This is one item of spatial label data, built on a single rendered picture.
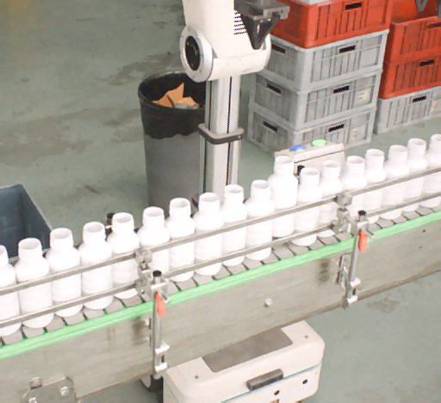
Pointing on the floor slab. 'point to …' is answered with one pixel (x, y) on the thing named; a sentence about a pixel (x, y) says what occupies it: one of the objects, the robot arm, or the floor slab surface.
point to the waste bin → (170, 138)
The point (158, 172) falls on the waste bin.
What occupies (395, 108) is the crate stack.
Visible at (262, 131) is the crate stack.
